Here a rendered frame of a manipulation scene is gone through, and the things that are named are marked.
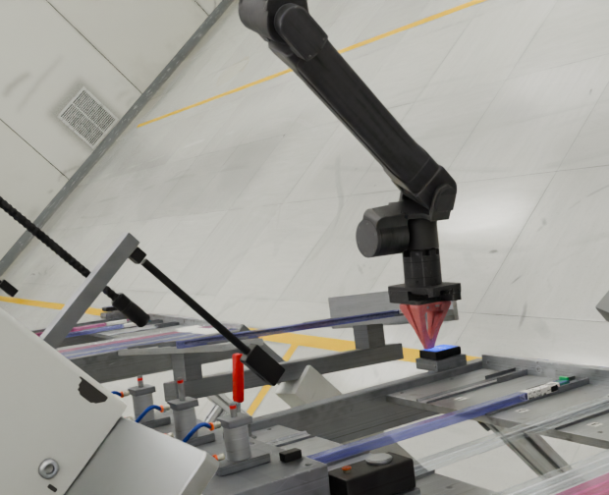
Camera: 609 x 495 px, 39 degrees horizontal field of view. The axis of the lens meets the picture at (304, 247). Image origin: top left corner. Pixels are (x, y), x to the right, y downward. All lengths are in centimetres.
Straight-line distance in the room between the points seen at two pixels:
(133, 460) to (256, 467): 39
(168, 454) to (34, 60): 857
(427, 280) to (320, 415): 27
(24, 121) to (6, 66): 54
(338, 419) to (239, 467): 45
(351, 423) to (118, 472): 84
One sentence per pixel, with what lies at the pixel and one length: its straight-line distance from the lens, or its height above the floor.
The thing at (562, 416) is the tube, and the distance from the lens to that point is 103.
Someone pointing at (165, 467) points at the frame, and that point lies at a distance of 37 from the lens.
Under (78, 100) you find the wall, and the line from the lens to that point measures 895.
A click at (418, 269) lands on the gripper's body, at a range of 130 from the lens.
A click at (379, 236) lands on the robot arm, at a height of 100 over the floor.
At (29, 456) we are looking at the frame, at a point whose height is 141.
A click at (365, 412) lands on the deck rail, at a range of 123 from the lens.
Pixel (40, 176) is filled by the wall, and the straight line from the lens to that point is 874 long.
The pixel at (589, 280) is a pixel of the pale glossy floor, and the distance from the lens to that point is 255.
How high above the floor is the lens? 155
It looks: 24 degrees down
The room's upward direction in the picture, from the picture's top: 46 degrees counter-clockwise
